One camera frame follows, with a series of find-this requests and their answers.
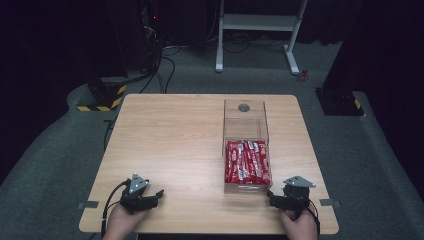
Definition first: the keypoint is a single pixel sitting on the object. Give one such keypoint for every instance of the clear acrylic box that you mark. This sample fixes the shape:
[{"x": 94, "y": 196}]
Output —
[{"x": 246, "y": 130}]

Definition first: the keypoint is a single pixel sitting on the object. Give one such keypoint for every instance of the black yellow striped stand base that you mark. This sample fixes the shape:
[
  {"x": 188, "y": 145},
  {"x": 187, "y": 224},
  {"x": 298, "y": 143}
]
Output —
[{"x": 105, "y": 96}]

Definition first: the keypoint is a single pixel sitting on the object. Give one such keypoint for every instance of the person's right hand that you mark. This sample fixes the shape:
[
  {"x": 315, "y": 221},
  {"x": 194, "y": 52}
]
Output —
[{"x": 299, "y": 226}]

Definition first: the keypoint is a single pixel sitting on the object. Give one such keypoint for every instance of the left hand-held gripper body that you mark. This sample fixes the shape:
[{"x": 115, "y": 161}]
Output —
[{"x": 134, "y": 191}]

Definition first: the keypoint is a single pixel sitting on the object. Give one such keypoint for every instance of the grey round table grommet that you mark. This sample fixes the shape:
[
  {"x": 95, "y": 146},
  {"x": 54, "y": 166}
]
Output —
[{"x": 244, "y": 107}]

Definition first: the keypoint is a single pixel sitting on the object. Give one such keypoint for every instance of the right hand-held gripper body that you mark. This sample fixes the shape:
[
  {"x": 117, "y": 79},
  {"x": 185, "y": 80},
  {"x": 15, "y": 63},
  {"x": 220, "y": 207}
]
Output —
[{"x": 296, "y": 193}]

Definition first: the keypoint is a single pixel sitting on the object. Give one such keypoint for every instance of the person's left hand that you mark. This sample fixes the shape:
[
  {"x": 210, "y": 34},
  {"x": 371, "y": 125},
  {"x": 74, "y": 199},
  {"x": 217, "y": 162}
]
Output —
[{"x": 122, "y": 222}]

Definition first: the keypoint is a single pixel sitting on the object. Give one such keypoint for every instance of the pile of red snack packets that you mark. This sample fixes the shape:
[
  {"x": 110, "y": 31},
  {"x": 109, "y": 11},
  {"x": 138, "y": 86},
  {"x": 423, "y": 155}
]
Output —
[{"x": 247, "y": 163}]

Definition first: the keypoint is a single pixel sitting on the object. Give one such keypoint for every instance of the dark equipment tower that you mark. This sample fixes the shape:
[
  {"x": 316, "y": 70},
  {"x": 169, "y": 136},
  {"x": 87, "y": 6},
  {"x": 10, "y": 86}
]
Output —
[{"x": 151, "y": 30}]

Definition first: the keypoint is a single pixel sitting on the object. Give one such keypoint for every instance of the grey tape strip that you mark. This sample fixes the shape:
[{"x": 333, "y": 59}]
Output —
[
  {"x": 88, "y": 204},
  {"x": 330, "y": 202}
]

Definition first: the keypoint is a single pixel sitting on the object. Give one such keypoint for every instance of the white metal stand frame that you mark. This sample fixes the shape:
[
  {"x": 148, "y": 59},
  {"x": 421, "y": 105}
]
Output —
[{"x": 256, "y": 22}]

